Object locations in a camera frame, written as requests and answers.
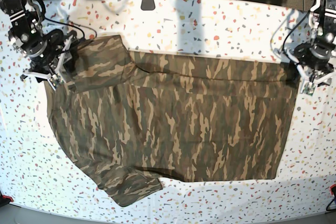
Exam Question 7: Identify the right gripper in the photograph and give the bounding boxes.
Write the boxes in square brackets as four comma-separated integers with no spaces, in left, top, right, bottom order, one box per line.
[20,29,79,90]

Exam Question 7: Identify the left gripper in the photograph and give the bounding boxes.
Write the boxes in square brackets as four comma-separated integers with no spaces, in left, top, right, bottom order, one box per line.
[287,43,335,94]

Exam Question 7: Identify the camouflage T-shirt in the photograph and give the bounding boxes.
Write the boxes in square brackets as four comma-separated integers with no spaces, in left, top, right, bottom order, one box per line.
[45,36,299,207]

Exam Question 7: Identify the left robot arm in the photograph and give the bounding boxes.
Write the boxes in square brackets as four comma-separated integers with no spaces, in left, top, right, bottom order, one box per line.
[282,0,335,95]

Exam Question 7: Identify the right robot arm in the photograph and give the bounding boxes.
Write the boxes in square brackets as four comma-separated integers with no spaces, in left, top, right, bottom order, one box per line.
[1,0,80,90]

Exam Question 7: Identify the terrazzo pattern tablecloth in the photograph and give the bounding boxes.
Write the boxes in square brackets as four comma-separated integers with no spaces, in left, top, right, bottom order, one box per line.
[1,0,335,223]

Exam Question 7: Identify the red clamp right corner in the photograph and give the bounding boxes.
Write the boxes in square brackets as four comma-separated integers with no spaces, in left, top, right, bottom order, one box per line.
[330,184,336,198]

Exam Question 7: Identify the red clamp corner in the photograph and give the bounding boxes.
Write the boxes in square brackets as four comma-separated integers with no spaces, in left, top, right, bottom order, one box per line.
[0,194,13,207]
[330,184,336,198]

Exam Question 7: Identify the red clamp left corner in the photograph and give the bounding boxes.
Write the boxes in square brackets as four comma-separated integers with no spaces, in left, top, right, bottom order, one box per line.
[0,194,13,207]

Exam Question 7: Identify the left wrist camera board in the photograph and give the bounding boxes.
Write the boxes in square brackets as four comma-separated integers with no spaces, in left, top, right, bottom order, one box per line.
[303,82,315,96]

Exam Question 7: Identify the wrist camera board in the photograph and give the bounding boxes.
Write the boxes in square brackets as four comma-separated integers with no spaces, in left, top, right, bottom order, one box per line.
[50,74,64,90]
[303,82,315,96]

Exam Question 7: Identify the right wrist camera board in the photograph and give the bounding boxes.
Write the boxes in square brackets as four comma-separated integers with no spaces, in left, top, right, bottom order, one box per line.
[50,74,64,90]

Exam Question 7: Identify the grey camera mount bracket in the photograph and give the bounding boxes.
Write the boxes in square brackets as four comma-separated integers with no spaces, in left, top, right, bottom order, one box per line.
[141,0,155,11]

